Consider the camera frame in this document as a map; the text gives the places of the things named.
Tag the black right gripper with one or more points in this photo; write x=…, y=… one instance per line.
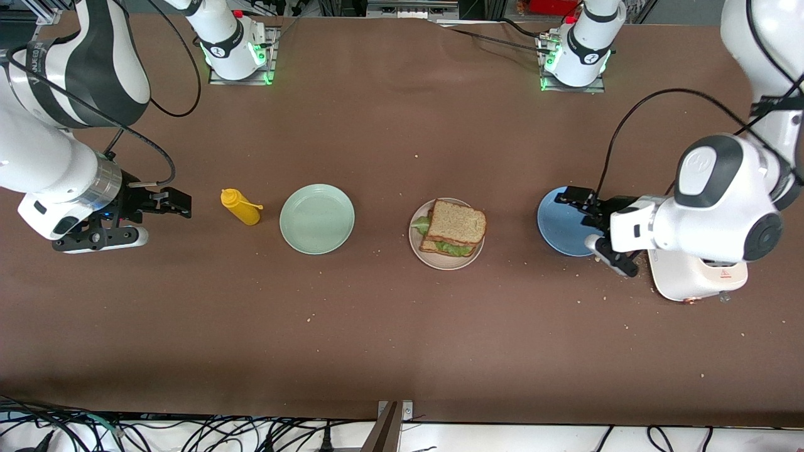
x=133, y=199

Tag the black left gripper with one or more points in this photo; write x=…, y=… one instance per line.
x=608, y=206

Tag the yellow mustard squeeze bottle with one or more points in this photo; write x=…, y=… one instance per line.
x=242, y=210

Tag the brown bread slice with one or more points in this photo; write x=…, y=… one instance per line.
x=430, y=246
x=457, y=223

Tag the green lettuce leaf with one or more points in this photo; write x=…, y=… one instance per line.
x=421, y=225

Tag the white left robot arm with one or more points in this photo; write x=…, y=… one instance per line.
x=728, y=207

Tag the blue plate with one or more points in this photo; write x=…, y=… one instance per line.
x=562, y=229

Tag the green plate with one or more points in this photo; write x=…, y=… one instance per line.
x=317, y=220

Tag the beige plate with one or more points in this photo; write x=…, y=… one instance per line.
x=440, y=263

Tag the white toaster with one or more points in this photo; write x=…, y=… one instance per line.
x=691, y=282

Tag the red box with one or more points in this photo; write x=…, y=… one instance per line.
x=553, y=6

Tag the white power strip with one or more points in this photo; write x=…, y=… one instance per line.
x=411, y=9

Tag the black power plug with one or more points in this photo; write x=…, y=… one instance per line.
x=326, y=442

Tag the grey metal pole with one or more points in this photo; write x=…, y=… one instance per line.
x=384, y=433

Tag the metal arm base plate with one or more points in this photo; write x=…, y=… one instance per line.
x=271, y=56
x=593, y=89

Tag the aluminium frame bar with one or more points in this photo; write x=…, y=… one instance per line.
x=47, y=9

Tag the silver mounting bracket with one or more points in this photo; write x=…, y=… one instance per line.
x=407, y=411

